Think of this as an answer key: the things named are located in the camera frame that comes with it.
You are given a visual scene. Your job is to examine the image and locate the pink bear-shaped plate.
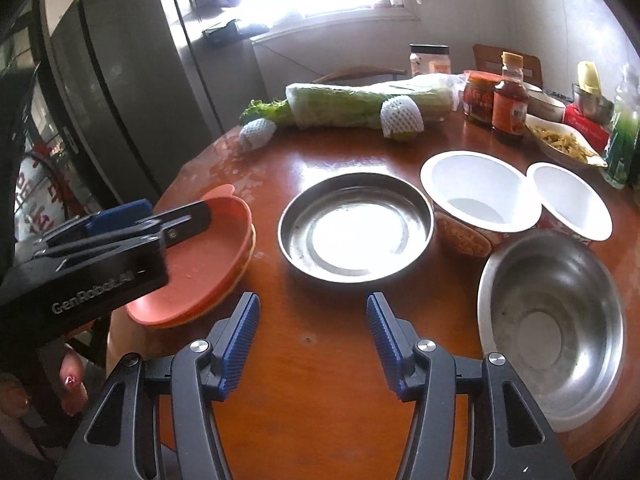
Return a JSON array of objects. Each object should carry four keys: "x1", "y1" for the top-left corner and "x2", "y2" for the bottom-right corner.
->
[{"x1": 126, "y1": 184, "x2": 254, "y2": 327}]

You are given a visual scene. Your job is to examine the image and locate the steel mixing bowl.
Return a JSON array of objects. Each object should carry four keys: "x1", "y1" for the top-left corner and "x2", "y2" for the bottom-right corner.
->
[{"x1": 477, "y1": 230, "x2": 626, "y2": 432}]

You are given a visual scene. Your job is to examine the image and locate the shallow steel round pan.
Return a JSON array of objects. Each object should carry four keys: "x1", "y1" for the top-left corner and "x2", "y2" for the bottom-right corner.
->
[{"x1": 278, "y1": 171, "x2": 435, "y2": 284}]

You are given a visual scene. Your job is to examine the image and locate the small white noodle cup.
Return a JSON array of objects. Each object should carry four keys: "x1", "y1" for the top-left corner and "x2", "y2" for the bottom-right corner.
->
[{"x1": 526, "y1": 162, "x2": 613, "y2": 245}]

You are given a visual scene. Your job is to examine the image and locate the large white noodle cup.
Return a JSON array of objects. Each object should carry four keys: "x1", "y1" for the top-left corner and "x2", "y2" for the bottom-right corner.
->
[{"x1": 420, "y1": 151, "x2": 542, "y2": 258}]

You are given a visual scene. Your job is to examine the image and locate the operator hand pink nails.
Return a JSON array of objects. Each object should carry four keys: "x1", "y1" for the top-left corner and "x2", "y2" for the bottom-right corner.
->
[{"x1": 0, "y1": 341, "x2": 91, "y2": 421}]

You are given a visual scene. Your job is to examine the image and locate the grey refrigerator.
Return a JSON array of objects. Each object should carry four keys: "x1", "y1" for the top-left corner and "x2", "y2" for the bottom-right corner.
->
[{"x1": 42, "y1": 0, "x2": 222, "y2": 203}]

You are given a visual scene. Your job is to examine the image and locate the foam-netted fruit left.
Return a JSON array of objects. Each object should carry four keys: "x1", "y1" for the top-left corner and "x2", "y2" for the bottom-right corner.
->
[{"x1": 239, "y1": 118, "x2": 277, "y2": 153}]

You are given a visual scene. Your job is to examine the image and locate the foam-netted fruit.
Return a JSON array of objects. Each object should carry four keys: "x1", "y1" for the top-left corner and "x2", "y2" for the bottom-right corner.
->
[
  {"x1": 239, "y1": 118, "x2": 277, "y2": 153},
  {"x1": 380, "y1": 96, "x2": 424, "y2": 142}
]

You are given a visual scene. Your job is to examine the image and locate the wrapped napa cabbage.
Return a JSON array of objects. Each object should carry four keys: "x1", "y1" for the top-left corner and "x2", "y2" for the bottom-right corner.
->
[{"x1": 285, "y1": 74, "x2": 463, "y2": 129}]

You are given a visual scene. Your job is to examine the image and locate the curved wooden chair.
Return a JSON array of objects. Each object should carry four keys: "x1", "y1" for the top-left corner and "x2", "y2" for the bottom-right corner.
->
[{"x1": 314, "y1": 65, "x2": 408, "y2": 84}]

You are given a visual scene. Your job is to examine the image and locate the foam-netted fruit right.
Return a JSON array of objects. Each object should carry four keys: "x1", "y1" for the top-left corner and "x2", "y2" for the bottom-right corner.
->
[{"x1": 380, "y1": 96, "x2": 424, "y2": 142}]

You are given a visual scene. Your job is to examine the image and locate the clear jar black lid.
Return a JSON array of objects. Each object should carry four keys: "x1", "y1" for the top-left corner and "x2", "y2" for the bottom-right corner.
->
[{"x1": 409, "y1": 44, "x2": 451, "y2": 77}]

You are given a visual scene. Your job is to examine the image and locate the green liquid plastic bottle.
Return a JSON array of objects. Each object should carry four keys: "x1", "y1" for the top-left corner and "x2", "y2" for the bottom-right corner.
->
[{"x1": 603, "y1": 64, "x2": 639, "y2": 190}]

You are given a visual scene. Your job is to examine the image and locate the white dish of pickles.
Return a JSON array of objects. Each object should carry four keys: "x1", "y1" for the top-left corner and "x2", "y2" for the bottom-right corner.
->
[{"x1": 525, "y1": 114, "x2": 608, "y2": 170}]

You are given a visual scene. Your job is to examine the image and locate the red tissue box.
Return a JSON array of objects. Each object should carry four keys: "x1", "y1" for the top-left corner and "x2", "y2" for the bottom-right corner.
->
[{"x1": 563, "y1": 104, "x2": 610, "y2": 154}]

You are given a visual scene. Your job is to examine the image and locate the red chili sauce jar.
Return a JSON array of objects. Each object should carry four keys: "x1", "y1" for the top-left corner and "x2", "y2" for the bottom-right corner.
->
[{"x1": 462, "y1": 70, "x2": 500, "y2": 127}]

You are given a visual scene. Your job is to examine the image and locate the brown sauce bottle yellow cap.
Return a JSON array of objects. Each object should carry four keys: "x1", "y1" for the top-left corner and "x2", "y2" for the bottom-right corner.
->
[{"x1": 491, "y1": 51, "x2": 528, "y2": 143}]

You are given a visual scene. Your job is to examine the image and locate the white ceramic bowl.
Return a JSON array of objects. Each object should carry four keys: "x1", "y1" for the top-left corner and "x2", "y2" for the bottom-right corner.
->
[{"x1": 526, "y1": 88, "x2": 566, "y2": 122}]

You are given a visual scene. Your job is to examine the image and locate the small steel bowl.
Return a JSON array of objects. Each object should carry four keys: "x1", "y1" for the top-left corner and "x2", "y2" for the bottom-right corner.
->
[{"x1": 572, "y1": 84, "x2": 614, "y2": 126}]

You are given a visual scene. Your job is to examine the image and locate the yellow plastic juicer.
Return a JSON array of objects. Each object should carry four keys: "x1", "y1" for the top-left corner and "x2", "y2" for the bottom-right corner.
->
[{"x1": 577, "y1": 61, "x2": 602, "y2": 96}]

